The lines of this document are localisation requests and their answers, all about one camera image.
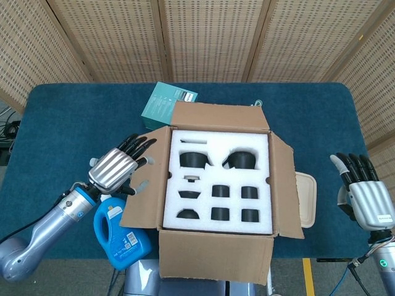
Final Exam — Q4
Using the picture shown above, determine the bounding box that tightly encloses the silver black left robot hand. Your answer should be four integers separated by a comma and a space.
88, 133, 157, 195

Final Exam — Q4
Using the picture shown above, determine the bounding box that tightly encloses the black ceramic tea cup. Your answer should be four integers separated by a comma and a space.
241, 208, 260, 223
210, 207, 231, 221
241, 186, 259, 199
212, 184, 231, 198

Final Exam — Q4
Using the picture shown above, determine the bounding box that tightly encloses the teal product box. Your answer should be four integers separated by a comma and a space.
141, 81, 199, 130

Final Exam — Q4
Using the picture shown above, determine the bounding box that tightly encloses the beige pulp food container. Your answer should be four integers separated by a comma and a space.
296, 171, 318, 229

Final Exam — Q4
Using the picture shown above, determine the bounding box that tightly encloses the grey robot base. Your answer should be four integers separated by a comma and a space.
123, 258, 257, 296

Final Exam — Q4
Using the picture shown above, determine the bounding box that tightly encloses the blue table cloth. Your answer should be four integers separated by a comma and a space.
0, 82, 386, 260

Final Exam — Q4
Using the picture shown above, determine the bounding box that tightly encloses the white foam insert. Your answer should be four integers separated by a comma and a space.
162, 129, 275, 236

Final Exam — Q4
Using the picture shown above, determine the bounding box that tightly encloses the blue detergent bottle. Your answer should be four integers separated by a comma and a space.
93, 193, 152, 271

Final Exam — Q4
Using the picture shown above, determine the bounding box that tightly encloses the black ceramic teapot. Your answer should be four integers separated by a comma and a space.
222, 150, 258, 170

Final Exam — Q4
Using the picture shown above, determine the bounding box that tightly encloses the black ceramic pitcher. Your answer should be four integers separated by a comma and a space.
179, 152, 214, 170

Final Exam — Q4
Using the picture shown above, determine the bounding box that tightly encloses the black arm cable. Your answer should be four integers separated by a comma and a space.
347, 254, 380, 296
0, 223, 35, 244

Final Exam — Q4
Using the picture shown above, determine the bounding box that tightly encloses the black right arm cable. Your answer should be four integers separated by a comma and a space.
347, 254, 380, 296

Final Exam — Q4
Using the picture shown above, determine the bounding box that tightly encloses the red taped cardboard box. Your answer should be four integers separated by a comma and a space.
119, 101, 306, 287

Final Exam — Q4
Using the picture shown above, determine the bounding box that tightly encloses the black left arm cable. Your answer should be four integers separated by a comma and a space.
0, 223, 35, 244

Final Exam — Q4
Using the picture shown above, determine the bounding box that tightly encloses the black floor cable bundle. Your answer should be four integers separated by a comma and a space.
0, 104, 22, 164

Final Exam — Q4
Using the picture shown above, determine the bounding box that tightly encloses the wooden rattan folding screen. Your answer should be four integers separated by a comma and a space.
0, 0, 395, 186

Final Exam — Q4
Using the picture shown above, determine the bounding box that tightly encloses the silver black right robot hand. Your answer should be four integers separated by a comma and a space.
330, 152, 395, 231

